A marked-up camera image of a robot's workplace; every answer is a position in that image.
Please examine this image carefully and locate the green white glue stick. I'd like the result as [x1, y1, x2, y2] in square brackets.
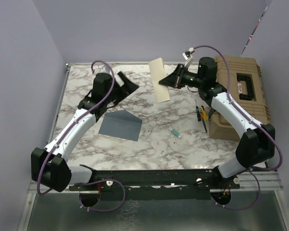
[169, 128, 182, 139]

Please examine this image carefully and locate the grey-blue envelope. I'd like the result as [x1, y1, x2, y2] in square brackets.
[99, 110, 142, 141]

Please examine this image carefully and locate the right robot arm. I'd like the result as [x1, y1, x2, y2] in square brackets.
[158, 57, 275, 188]

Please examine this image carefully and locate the green handled screwdriver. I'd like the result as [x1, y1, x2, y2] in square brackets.
[195, 100, 202, 122]

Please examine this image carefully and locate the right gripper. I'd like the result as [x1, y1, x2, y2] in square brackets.
[159, 64, 204, 90]

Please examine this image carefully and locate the tan letter paper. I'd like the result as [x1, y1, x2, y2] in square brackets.
[148, 57, 171, 104]

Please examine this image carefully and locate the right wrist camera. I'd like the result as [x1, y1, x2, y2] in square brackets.
[182, 48, 195, 68]

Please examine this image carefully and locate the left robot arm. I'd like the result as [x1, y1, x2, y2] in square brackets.
[31, 72, 139, 192]

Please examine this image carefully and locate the tan plastic tool case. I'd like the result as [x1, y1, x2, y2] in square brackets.
[209, 55, 271, 141]

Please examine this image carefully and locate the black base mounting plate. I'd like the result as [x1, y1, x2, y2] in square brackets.
[39, 168, 277, 202]

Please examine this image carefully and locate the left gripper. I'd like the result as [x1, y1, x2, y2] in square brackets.
[105, 71, 139, 104]

